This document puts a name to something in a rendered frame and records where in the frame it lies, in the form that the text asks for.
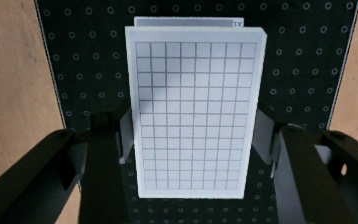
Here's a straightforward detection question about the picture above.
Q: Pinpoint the white rectangular well plate with grid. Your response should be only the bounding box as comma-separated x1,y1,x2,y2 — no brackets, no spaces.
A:
125,27,267,198

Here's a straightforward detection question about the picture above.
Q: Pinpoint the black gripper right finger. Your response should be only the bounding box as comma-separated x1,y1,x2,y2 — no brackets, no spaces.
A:
251,100,358,224

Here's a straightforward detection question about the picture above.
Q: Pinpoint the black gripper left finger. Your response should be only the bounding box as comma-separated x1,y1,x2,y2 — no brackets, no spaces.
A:
0,96,134,224

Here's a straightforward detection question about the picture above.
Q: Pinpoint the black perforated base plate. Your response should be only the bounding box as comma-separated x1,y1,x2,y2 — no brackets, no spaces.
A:
34,0,358,224

